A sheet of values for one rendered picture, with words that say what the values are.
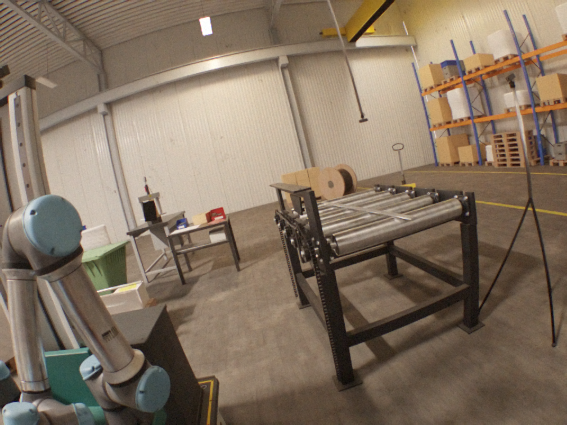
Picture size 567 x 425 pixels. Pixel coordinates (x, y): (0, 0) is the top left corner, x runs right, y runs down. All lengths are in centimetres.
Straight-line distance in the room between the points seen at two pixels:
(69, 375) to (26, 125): 77
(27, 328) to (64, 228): 25
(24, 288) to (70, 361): 39
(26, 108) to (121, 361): 75
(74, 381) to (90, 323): 48
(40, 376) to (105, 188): 1268
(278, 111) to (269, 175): 265
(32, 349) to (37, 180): 47
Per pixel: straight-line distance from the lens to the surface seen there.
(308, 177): 943
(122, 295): 310
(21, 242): 63
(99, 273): 377
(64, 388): 115
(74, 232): 60
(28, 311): 72
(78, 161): 1394
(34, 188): 97
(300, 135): 1218
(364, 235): 151
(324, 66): 1339
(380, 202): 220
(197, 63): 1234
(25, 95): 104
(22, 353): 74
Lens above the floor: 129
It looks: 8 degrees down
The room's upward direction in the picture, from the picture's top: 13 degrees counter-clockwise
